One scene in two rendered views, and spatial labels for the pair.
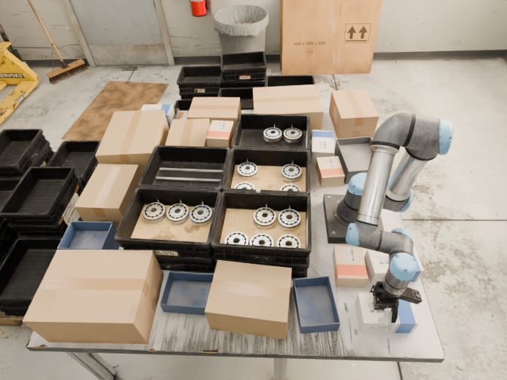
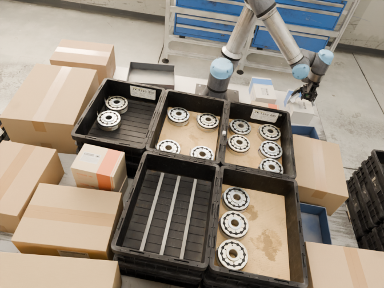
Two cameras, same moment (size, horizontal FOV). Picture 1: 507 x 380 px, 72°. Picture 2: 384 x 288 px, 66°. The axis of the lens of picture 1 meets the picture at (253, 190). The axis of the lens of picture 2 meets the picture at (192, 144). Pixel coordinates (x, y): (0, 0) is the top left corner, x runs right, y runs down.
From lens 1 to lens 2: 157 cm
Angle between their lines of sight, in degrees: 61
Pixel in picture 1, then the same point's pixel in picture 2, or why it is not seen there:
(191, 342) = (346, 232)
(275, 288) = (313, 146)
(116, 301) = (376, 275)
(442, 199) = not seen: hidden behind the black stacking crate
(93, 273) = not seen: outside the picture
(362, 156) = (148, 76)
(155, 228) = (254, 255)
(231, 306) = (338, 177)
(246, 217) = (234, 161)
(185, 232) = (257, 218)
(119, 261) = (328, 280)
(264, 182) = (185, 140)
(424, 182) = not seen: hidden behind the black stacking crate
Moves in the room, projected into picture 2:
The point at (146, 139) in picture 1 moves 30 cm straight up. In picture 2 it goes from (75, 275) to (48, 227)
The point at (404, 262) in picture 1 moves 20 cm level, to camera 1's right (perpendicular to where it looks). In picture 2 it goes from (328, 53) to (316, 33)
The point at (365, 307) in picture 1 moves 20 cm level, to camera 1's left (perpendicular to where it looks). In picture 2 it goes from (303, 110) to (313, 136)
